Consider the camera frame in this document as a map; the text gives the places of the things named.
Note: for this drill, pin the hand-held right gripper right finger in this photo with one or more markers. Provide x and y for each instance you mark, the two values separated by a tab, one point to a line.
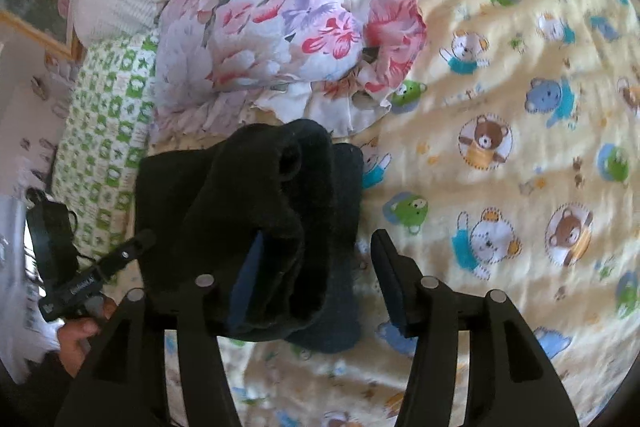
392	292

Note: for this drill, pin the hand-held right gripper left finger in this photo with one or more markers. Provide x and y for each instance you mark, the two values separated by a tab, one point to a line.
244	292

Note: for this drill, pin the floral pink pillow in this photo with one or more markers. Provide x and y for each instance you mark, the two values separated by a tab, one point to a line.
280	17

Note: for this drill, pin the person's left hand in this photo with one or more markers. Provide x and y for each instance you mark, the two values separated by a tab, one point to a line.
75	337

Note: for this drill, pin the green patterned pillow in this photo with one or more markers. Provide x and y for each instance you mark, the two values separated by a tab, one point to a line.
100	147

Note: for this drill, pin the person's dark clothing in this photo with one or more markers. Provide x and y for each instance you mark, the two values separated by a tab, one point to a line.
30	402

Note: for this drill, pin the black pants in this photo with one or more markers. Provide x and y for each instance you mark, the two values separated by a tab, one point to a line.
280	207

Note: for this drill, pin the yellow bear print bedsheet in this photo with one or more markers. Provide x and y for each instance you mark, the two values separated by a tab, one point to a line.
500	107

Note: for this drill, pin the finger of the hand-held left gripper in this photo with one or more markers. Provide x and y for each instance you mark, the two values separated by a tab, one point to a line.
127	252

